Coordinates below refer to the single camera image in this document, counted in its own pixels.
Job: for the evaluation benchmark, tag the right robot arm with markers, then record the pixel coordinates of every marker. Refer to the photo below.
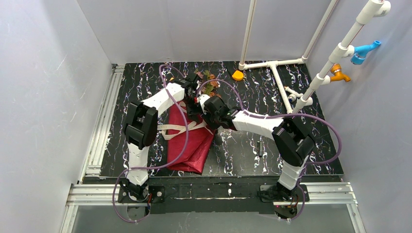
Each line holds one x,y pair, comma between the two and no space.
292,139

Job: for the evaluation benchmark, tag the black comb strip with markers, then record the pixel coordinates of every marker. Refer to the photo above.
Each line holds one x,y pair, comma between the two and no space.
260,148

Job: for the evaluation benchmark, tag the orange plastic piece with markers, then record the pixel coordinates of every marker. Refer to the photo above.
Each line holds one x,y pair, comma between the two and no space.
237,75

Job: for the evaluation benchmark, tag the beige ribbon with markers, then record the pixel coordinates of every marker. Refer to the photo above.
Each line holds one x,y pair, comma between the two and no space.
180,128

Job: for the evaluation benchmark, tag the blue plastic tap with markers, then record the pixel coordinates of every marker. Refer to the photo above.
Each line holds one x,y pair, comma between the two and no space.
360,52

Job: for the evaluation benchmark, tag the maroon wrapping paper sheet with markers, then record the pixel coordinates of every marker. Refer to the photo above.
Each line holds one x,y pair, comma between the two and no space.
189,150

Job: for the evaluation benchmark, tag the orange fake flower stem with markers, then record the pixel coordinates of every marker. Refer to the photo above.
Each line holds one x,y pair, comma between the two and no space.
210,88

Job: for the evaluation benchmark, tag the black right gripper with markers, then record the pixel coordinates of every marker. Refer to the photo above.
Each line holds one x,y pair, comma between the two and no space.
218,114

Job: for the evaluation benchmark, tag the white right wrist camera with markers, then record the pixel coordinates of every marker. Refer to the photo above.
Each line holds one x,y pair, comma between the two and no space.
201,100

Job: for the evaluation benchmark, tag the pink fake flower stem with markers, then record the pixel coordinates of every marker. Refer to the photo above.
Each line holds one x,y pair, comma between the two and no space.
199,73

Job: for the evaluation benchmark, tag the aluminium frame rail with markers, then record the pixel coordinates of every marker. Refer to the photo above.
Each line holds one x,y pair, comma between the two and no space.
81,194

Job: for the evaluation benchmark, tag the white pipe valve fitting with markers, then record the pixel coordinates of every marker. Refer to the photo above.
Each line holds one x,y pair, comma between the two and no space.
293,95

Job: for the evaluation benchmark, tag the orange plastic tap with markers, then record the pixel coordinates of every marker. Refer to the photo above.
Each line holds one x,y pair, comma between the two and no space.
338,75

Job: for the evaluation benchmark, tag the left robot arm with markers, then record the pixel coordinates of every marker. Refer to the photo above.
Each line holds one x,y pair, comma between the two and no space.
141,127

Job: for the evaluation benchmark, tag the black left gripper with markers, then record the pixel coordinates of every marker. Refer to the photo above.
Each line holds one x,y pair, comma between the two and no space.
193,89

